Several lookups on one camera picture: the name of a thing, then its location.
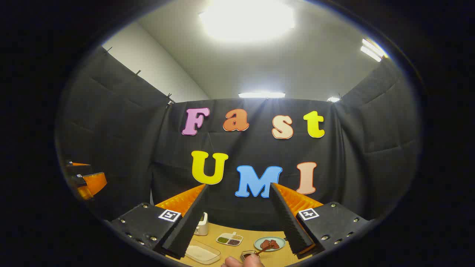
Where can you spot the brown wooden spoon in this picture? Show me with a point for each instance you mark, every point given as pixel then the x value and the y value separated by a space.
pixel 264 249

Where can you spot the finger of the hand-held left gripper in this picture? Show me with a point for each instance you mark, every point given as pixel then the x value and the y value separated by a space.
pixel 79 168
pixel 92 183

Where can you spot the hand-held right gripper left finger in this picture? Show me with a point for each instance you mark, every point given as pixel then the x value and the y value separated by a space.
pixel 185 226

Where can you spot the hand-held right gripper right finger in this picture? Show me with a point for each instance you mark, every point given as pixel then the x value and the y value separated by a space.
pixel 291 222

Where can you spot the pale green plate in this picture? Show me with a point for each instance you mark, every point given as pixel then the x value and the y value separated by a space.
pixel 281 243

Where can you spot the reddish brown sausage piece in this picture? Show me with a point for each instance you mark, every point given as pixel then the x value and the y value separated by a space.
pixel 274 244
pixel 265 244

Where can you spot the black backdrop cloth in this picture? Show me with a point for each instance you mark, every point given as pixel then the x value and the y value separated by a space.
pixel 130 148

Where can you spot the white toaster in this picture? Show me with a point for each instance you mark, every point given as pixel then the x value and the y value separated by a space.
pixel 201 227

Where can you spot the ceiling light strip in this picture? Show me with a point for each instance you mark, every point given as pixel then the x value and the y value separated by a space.
pixel 261 95
pixel 333 99
pixel 372 50

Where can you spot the large ceiling light panel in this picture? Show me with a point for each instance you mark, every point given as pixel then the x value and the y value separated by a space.
pixel 246 18

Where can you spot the white divided dish of beans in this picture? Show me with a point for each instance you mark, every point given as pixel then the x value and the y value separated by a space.
pixel 229 239

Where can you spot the clear box of white rice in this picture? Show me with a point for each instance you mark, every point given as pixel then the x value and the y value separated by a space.
pixel 202 253

